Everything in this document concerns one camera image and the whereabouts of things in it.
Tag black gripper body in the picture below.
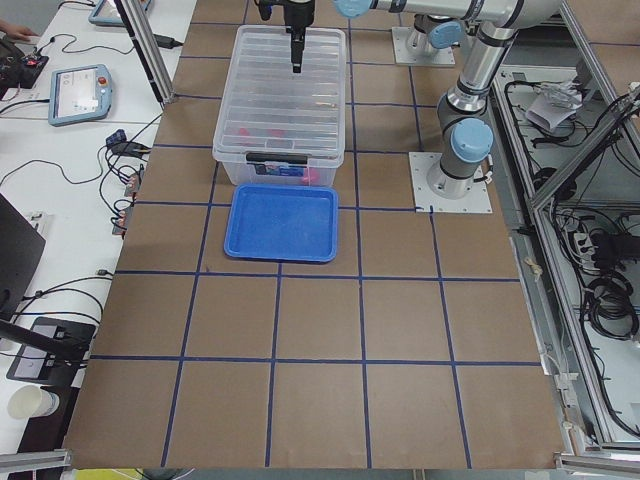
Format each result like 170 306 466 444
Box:
254 0 315 31

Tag clear plastic box lid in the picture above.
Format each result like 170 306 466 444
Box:
212 25 348 162

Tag clear plastic storage box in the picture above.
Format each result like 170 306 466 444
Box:
212 25 348 187

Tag blue plastic tray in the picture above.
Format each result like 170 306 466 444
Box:
224 184 339 263

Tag black power adapter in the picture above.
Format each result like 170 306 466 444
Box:
153 34 184 49

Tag teach pendant tablet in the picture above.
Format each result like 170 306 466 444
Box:
48 64 113 127
88 0 124 27

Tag white paper cup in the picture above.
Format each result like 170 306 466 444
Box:
7 385 60 420

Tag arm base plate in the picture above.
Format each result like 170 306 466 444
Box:
409 152 493 214
391 27 455 68

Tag aluminium frame post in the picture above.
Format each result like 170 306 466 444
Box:
115 0 176 106

